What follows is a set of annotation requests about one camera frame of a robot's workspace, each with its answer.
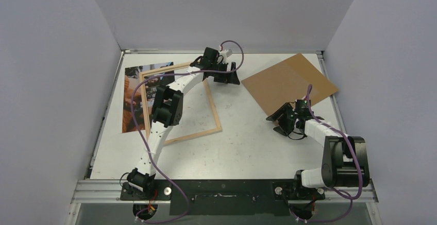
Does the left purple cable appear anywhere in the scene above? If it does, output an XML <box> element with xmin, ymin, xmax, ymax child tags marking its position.
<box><xmin>129</xmin><ymin>40</ymin><xmax>245</xmax><ymax>224</ymax></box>

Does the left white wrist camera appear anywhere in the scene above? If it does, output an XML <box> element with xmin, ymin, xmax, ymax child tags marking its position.
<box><xmin>219</xmin><ymin>49</ymin><xmax>233</xmax><ymax>58</ymax></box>

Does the purple cable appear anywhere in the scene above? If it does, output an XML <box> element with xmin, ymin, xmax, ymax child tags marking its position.
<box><xmin>129</xmin><ymin>40</ymin><xmax>245</xmax><ymax>224</ymax></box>
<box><xmin>290</xmin><ymin>84</ymin><xmax>364</xmax><ymax>224</ymax></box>

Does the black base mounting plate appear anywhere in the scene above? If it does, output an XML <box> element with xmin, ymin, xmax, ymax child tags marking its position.
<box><xmin>120</xmin><ymin>179</ymin><xmax>325</xmax><ymax>216</ymax></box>

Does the aluminium rail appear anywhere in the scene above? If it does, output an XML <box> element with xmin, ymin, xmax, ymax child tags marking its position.
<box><xmin>71</xmin><ymin>179</ymin><xmax>379</xmax><ymax>204</ymax></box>

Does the brown cardboard backing board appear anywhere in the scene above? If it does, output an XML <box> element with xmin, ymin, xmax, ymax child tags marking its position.
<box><xmin>242</xmin><ymin>54</ymin><xmax>339</xmax><ymax>115</ymax></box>

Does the printed photo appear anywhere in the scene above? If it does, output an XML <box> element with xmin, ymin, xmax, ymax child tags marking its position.
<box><xmin>122</xmin><ymin>62</ymin><xmax>175</xmax><ymax>133</ymax></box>

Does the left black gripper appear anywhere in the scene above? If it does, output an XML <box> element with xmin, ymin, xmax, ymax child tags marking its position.
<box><xmin>210</xmin><ymin>62</ymin><xmax>239</xmax><ymax>85</ymax></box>

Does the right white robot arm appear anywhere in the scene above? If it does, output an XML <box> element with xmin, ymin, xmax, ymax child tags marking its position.
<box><xmin>266</xmin><ymin>99</ymin><xmax>370</xmax><ymax>200</ymax></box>

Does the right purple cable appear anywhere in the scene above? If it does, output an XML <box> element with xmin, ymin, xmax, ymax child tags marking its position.
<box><xmin>290</xmin><ymin>84</ymin><xmax>364</xmax><ymax>224</ymax></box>

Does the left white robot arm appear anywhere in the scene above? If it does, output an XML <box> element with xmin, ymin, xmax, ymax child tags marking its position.
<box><xmin>127</xmin><ymin>47</ymin><xmax>240</xmax><ymax>200</ymax></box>

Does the white wooden picture frame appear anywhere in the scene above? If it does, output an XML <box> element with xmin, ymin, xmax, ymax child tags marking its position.
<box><xmin>139</xmin><ymin>62</ymin><xmax>222</xmax><ymax>145</ymax></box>

